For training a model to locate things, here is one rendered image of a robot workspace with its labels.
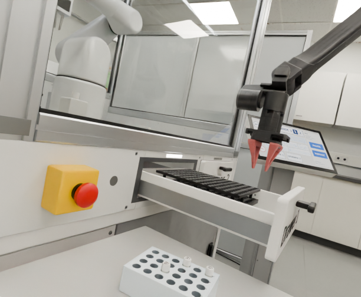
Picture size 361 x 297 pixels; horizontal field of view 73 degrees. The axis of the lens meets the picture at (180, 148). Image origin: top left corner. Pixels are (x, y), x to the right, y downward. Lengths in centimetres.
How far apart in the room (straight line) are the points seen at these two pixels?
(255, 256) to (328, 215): 212
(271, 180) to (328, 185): 210
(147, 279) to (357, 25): 78
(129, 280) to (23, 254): 19
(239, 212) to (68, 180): 31
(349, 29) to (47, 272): 87
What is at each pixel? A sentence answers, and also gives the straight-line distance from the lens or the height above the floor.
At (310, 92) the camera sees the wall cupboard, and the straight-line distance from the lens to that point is 398.
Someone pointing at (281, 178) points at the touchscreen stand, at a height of 87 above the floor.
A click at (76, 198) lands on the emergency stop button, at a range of 41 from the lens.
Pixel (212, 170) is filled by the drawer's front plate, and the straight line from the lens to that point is 91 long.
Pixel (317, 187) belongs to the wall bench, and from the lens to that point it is 357.
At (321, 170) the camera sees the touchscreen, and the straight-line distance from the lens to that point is 156.
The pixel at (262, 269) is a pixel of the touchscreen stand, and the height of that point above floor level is 32.
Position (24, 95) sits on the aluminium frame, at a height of 101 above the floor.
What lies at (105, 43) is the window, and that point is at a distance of 52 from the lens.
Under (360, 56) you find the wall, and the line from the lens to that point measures 455.
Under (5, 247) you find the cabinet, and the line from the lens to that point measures 48.
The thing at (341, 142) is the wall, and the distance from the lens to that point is 427.
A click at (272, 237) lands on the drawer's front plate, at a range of 47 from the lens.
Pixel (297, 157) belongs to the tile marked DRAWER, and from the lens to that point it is 149.
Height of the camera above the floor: 100
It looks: 3 degrees down
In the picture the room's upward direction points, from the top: 11 degrees clockwise
